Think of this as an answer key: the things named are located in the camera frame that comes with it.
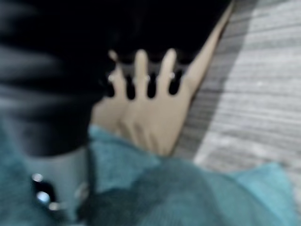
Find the right robot hand black cloth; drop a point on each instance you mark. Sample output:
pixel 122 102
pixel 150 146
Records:
pixel 70 47

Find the beige cushion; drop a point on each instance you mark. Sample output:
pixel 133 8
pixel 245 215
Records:
pixel 150 122

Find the teal fuzzy cushion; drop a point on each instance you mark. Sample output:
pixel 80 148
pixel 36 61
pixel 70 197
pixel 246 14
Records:
pixel 178 193

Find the grey woven rug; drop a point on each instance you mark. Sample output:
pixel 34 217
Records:
pixel 258 77

